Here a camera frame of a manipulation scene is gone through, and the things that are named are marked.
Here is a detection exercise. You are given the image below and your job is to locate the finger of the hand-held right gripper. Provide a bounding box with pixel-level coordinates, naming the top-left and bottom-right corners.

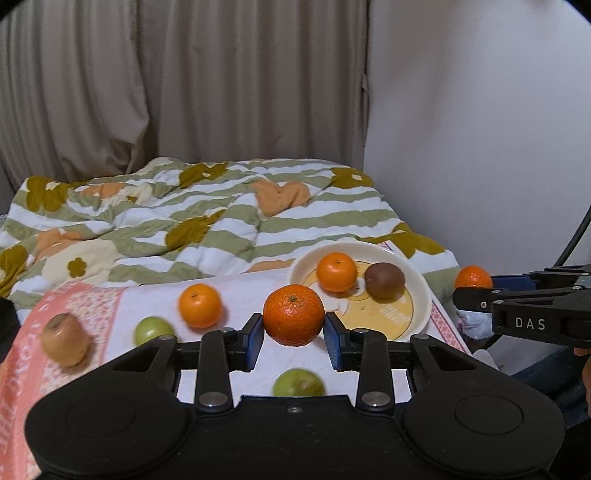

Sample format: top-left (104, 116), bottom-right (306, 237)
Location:
top-left (489, 264), bottom-right (591, 291)
top-left (452, 286), bottom-right (506, 315)

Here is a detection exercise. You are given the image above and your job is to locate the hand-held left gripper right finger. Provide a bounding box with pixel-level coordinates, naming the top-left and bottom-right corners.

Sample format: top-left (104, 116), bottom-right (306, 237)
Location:
top-left (324, 312), bottom-right (468, 413)

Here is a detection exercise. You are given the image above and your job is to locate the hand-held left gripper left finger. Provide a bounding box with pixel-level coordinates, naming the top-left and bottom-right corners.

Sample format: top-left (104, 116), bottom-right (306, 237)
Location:
top-left (112, 313), bottom-right (265, 414)

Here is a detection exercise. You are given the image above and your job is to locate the light orange tangerine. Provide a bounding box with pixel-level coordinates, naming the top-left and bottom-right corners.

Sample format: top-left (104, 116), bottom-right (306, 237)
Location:
top-left (178, 283), bottom-right (223, 329)
top-left (454, 265), bottom-right (494, 291)
top-left (317, 252), bottom-right (358, 293)

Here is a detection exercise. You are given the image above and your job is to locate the dark orange tangerine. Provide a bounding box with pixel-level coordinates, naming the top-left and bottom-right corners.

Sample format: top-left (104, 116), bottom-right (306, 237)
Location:
top-left (263, 284), bottom-right (326, 347)

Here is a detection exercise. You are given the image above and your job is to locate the cream plate with yellow print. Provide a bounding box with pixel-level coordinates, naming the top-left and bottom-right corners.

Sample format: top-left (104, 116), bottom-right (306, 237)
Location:
top-left (288, 242), bottom-right (432, 343)

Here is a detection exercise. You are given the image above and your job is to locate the dark brown kiwi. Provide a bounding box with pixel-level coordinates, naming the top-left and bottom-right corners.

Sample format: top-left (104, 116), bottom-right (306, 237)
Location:
top-left (364, 261), bottom-right (406, 299)

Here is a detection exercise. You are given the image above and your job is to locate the person's right hand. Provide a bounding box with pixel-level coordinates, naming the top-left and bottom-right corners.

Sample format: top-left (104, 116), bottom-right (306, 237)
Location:
top-left (573, 346), bottom-right (591, 415)

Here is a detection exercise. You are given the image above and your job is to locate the person's leg in jeans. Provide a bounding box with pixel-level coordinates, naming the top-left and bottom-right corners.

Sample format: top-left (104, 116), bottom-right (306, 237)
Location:
top-left (509, 347), bottom-right (591, 432)

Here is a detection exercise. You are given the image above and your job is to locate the pink and white towel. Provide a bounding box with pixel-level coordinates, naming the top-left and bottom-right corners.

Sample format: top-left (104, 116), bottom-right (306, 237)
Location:
top-left (0, 258), bottom-right (472, 480)

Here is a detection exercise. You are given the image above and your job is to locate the green striped floral blanket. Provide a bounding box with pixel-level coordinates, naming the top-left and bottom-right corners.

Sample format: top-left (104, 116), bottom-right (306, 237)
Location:
top-left (0, 157), bottom-right (462, 315)

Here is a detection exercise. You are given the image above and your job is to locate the dark blurred object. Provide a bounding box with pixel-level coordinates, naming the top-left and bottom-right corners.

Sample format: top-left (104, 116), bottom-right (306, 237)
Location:
top-left (0, 298), bottom-right (20, 363)

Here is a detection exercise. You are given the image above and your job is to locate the beige curtain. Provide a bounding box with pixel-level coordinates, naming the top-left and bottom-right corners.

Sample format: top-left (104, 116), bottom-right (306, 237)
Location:
top-left (0, 0), bottom-right (372, 192)

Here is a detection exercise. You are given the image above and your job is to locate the black cable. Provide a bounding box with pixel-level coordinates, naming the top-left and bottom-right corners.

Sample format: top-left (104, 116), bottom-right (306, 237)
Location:
top-left (551, 202), bottom-right (591, 269)

